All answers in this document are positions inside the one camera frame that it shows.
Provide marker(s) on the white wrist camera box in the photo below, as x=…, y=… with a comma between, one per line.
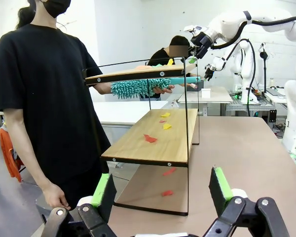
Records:
x=193, y=27

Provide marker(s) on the green paper scrap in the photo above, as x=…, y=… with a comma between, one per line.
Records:
x=158, y=65

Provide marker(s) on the person's left forearm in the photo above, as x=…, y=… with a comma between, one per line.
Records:
x=102, y=88

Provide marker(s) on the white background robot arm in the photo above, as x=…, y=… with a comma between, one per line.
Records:
x=244, y=61

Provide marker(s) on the aluminium frame workbench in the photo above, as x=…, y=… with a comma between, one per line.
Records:
x=251, y=106

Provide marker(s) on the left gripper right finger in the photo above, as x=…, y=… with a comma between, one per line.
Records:
x=219, y=190

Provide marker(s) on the yellow paper scrap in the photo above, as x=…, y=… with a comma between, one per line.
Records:
x=165, y=114
x=171, y=62
x=167, y=126

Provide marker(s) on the black microphone stand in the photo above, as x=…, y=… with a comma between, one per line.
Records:
x=264, y=66

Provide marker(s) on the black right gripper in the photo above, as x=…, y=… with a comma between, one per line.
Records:
x=202, y=42

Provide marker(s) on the beige background table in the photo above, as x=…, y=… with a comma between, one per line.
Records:
x=217, y=97

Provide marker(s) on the small white box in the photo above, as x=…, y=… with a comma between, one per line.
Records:
x=206, y=93

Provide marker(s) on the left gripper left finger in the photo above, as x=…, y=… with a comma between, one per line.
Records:
x=106, y=195

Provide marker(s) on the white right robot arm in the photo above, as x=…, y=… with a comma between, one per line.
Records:
x=236, y=22

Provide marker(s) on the black controller box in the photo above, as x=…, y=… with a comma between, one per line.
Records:
x=272, y=116

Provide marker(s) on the teal microfibre duster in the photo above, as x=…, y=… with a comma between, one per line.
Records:
x=133, y=87

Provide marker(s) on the seated person in background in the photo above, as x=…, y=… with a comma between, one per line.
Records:
x=160, y=55

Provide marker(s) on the person's left hand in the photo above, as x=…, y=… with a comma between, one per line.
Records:
x=165, y=89

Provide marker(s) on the person's right hand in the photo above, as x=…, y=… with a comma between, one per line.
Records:
x=54, y=196

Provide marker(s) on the large red paper scrap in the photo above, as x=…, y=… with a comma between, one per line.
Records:
x=150, y=139

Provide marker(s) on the person's right forearm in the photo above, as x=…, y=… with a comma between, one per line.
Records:
x=29, y=163

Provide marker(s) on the white table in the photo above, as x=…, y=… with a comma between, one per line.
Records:
x=128, y=111

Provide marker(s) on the small black box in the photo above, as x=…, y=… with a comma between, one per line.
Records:
x=198, y=87

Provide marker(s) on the black background robot gripper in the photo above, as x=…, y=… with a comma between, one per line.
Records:
x=208, y=72

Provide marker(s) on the small white bottle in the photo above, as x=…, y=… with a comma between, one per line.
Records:
x=271, y=82

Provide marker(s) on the person in black T-shirt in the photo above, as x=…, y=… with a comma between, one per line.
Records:
x=44, y=98

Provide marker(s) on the two-tier wooden shelf black frame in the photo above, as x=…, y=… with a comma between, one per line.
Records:
x=158, y=138

